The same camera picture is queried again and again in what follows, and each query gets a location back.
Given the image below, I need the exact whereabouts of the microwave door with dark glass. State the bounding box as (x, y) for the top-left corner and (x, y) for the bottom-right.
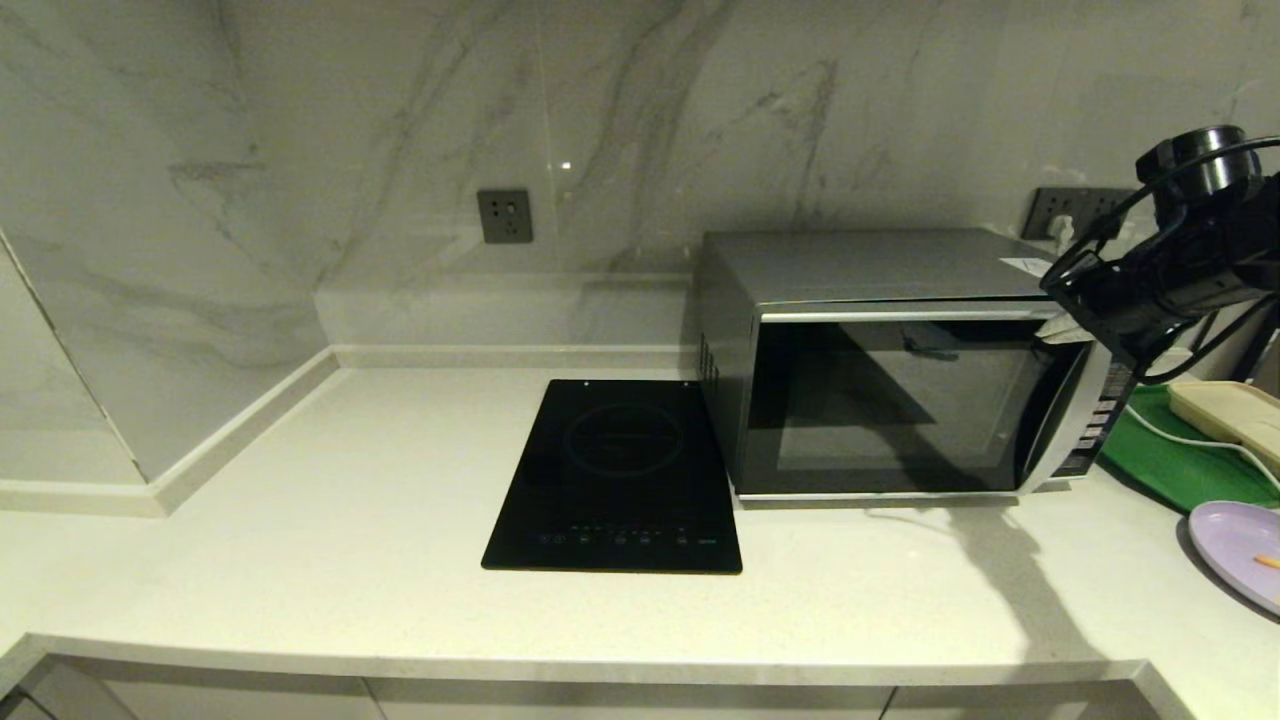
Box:
(738, 305), (1113, 499)

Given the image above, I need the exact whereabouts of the purple plate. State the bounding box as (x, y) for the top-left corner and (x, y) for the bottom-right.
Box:
(1188, 501), (1280, 617)

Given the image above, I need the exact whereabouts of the silver Panasonic microwave oven body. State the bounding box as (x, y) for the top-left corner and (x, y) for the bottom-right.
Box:
(697, 230), (1141, 499)

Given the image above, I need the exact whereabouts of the beige power strip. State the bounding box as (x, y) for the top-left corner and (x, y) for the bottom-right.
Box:
(1168, 381), (1280, 479)

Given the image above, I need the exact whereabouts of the green plastic tray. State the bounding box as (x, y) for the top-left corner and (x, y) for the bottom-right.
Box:
(1100, 386), (1280, 513)

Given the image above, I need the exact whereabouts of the grey cabinet door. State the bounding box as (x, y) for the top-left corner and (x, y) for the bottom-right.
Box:
(882, 683), (1096, 720)
(100, 672), (386, 720)

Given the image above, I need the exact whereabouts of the grey angled cabinet panel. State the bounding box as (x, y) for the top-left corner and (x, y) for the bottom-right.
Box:
(0, 660), (136, 720)
(1080, 683), (1166, 720)

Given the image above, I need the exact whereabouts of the black induction cooktop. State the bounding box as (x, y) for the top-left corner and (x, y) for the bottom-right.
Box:
(481, 380), (743, 574)

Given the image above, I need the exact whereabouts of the grey double wall socket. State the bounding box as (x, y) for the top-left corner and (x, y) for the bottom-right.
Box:
(1028, 187), (1136, 241)

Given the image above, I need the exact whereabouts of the white power cable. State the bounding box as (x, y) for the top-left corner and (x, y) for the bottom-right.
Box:
(1125, 400), (1280, 493)

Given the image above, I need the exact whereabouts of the grey single wall socket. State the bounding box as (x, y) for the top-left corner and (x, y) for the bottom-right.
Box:
(477, 189), (535, 245)

